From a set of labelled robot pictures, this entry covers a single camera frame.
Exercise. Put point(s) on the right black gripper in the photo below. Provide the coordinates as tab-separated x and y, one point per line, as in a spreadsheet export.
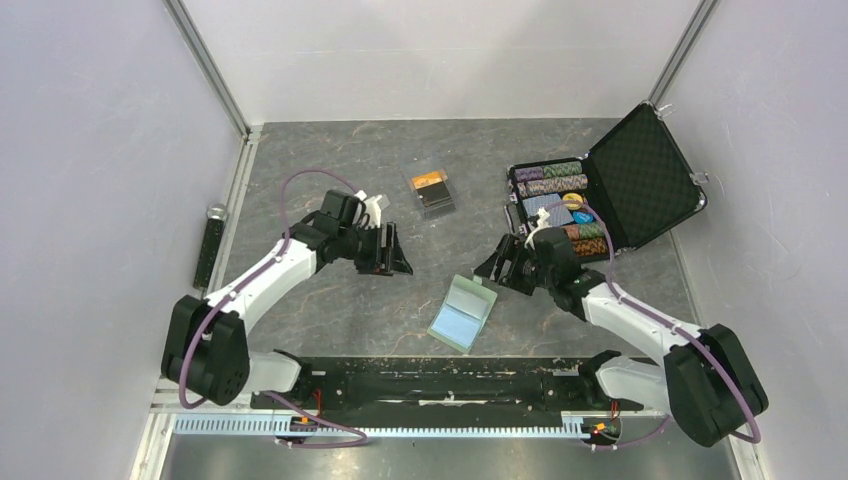
491	268

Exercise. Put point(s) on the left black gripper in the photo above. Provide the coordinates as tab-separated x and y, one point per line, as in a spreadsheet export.
384	260

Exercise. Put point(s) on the green leather card holder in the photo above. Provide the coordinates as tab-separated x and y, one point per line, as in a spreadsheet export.
463	313

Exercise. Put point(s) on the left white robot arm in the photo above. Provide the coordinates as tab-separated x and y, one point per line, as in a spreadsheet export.
206	350

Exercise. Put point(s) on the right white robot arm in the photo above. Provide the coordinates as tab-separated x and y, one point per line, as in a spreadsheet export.
701	378

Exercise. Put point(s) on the clear plastic card box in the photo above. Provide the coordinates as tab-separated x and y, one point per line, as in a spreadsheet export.
434	201

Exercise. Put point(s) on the blue playing card deck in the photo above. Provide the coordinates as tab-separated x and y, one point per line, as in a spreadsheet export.
557	216

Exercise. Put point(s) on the orange credit card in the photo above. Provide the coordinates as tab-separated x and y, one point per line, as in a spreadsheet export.
428	179

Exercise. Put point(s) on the yellow dealer chip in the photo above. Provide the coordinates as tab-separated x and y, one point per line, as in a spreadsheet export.
573	201

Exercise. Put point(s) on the black poker chip case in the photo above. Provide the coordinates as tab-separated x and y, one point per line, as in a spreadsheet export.
635	180

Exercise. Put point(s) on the black tool silver knob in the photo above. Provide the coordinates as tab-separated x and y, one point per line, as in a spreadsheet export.
216	216

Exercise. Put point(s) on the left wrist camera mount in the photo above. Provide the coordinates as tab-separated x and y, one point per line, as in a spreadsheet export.
370	209

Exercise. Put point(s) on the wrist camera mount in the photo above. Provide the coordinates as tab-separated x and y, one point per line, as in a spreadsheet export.
370	209
542	223

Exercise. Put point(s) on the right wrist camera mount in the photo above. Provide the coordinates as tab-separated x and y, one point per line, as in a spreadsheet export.
542	223

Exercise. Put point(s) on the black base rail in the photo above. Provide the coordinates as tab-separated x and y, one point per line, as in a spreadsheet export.
351	383

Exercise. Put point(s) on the white slotted cable duct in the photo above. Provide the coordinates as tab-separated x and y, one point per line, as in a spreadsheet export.
285	426

